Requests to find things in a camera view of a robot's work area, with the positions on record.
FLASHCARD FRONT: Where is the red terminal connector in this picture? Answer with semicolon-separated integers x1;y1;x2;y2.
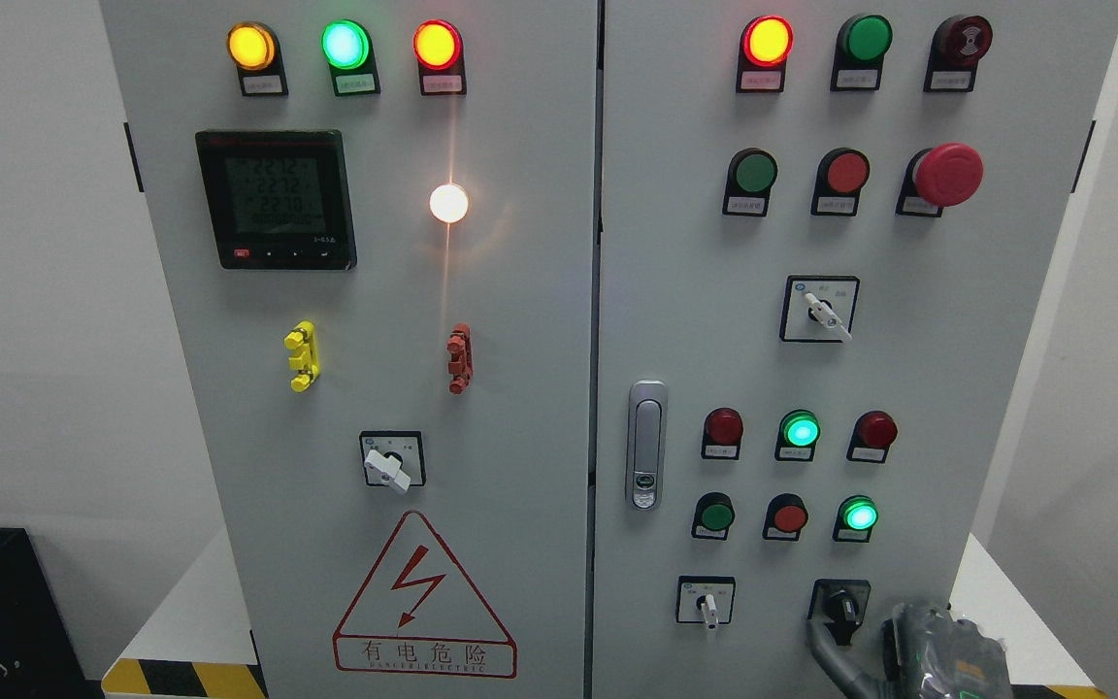
446;322;474;395

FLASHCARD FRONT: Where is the red lit indicator right door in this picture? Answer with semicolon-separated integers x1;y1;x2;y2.
736;15;794;93

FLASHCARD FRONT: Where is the green unlit indicator top right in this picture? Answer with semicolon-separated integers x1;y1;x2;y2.
830;15;896;92

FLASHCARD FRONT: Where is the green push button upper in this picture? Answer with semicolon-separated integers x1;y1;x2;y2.
720;148;779;217

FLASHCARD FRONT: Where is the red emergency stop mushroom button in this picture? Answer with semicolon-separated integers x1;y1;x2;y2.
896;142;985;218

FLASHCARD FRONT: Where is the dark red indicator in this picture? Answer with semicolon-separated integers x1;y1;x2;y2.
845;410;898;464
701;407;743;460

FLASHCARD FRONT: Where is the grey cabinet door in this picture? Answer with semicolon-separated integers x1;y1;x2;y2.
102;1;598;698
590;1;1118;698

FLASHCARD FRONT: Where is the red push button lower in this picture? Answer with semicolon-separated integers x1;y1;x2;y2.
762;494;808;544

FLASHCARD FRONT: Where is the red-orange indicator light left door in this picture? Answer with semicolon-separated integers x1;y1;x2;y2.
413;18;467;96

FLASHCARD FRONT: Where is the silver door latch handle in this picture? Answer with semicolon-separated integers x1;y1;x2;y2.
625;380;669;512

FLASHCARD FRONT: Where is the dark red indicator left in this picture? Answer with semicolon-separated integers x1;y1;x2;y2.
701;407;743;460

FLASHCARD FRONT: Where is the red buzzer alarm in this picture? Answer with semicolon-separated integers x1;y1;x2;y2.
923;15;993;93

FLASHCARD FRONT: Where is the yellow terminal connector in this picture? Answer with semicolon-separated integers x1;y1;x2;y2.
283;319;322;393

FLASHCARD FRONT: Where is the red high voltage warning sticker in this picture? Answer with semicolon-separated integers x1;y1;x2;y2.
332;510;517;680

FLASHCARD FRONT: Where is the white selector switch left door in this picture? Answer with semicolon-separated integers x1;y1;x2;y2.
359;429;427;494

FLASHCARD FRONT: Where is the white selector switch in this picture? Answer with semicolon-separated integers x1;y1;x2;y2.
779;275;860;344
674;575;737;631

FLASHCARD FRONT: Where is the white platform with hazard stripes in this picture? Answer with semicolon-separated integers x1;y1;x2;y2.
100;531;1103;698

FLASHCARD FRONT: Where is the black digital power meter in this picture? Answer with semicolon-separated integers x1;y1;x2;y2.
195;129;358;271

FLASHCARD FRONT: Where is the right grey cabinet door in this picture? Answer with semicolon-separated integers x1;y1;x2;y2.
590;1;1118;698

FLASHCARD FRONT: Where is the yellow indicator light left door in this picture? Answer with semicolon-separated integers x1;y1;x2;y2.
226;21;288;97

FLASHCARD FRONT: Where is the dark red indicator right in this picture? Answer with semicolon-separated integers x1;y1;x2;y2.
845;410;898;464

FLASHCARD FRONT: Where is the green indicator light left door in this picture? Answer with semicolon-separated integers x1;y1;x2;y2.
322;18;380;96

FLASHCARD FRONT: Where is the green lit push button lower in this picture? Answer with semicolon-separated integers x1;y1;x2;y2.
833;494;879;544

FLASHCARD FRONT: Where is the white selector switch lower right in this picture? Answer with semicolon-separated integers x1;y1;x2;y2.
674;575;737;631

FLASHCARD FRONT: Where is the red push button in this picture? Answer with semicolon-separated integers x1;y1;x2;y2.
811;148;871;217
762;494;808;544

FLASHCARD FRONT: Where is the left grey cabinet door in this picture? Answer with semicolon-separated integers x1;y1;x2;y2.
102;1;598;698

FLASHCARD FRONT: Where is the red push button upper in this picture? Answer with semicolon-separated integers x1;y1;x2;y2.
811;148;871;217

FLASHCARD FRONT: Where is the black rotary knob switch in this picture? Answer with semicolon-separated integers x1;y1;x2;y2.
806;579;872;648

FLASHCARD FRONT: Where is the white selector switch upper right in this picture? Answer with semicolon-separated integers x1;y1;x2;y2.
779;275;860;344

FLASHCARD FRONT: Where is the green lit indicator middle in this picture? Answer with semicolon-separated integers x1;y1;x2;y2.
773;409;821;463

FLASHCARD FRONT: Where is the white glowing indicator light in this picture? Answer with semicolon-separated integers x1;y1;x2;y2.
429;182;470;224

